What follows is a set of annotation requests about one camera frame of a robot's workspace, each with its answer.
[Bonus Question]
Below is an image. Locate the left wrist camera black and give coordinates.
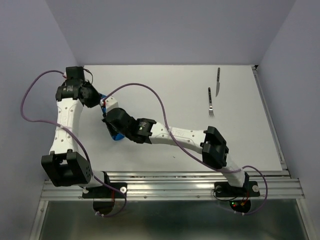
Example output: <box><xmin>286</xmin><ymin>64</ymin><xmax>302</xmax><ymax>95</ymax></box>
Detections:
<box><xmin>65</xmin><ymin>66</ymin><xmax>85</xmax><ymax>80</ymax></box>

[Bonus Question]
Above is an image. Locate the steel fork black handle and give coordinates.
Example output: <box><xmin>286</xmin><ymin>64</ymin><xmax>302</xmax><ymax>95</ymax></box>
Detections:
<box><xmin>208</xmin><ymin>87</ymin><xmax>215</xmax><ymax>117</ymax></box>

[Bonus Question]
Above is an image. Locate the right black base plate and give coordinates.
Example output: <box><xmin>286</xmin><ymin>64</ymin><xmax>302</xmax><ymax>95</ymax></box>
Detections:
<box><xmin>214</xmin><ymin>181</ymin><xmax>261</xmax><ymax>198</ymax></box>

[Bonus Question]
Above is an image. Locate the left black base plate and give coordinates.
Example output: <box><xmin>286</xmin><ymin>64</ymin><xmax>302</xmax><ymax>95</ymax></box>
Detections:
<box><xmin>82</xmin><ymin>182</ymin><xmax>128</xmax><ymax>199</ymax></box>

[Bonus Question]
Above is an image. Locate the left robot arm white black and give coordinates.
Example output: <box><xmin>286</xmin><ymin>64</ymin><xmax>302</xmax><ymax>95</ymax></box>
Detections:
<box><xmin>41</xmin><ymin>83</ymin><xmax>111</xmax><ymax>197</ymax></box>

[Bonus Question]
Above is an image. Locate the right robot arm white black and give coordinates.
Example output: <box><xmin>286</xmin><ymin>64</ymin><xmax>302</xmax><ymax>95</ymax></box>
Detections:
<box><xmin>102</xmin><ymin>107</ymin><xmax>249</xmax><ymax>195</ymax></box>

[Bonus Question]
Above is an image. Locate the blue cloth napkin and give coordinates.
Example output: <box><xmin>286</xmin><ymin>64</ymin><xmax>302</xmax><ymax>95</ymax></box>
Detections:
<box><xmin>100</xmin><ymin>93</ymin><xmax>125</xmax><ymax>141</ymax></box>

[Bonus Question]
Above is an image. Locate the aluminium front rail frame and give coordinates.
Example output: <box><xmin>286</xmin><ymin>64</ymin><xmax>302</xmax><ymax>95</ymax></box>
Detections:
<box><xmin>39</xmin><ymin>171</ymin><xmax>306</xmax><ymax>201</ymax></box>

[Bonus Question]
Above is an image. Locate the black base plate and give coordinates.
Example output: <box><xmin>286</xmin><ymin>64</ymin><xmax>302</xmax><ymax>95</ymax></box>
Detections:
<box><xmin>82</xmin><ymin>182</ymin><xmax>128</xmax><ymax>199</ymax></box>
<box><xmin>214</xmin><ymin>181</ymin><xmax>261</xmax><ymax>198</ymax></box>

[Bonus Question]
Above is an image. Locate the steel knife black handle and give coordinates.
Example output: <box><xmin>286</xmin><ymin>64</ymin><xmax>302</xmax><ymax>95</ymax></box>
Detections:
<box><xmin>215</xmin><ymin>67</ymin><xmax>221</xmax><ymax>97</ymax></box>

